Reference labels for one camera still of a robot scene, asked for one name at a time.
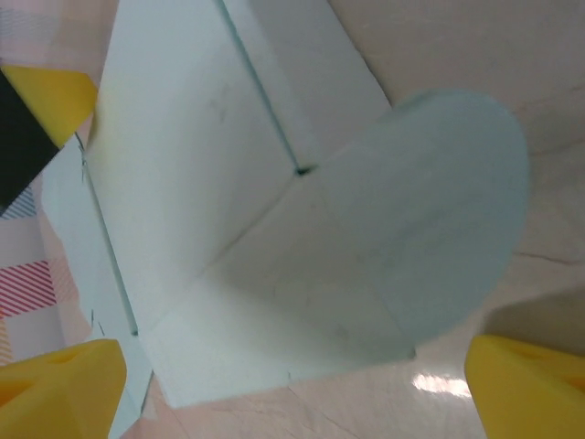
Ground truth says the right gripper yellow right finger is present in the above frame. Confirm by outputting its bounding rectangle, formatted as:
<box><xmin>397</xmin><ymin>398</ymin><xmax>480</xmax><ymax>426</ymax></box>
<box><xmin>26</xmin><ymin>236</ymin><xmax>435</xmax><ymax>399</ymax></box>
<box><xmin>465</xmin><ymin>333</ymin><xmax>585</xmax><ymax>439</ymax></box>

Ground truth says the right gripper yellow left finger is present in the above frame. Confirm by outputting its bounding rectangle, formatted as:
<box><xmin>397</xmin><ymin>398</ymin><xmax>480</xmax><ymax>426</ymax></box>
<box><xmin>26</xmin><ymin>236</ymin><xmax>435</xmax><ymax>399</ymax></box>
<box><xmin>0</xmin><ymin>337</ymin><xmax>128</xmax><ymax>439</ymax></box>

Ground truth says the teal paper box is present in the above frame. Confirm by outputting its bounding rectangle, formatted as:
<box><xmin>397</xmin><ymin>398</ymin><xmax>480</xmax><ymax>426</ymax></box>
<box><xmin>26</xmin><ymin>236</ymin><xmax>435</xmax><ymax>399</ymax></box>
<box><xmin>43</xmin><ymin>0</ymin><xmax>531</xmax><ymax>422</ymax></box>

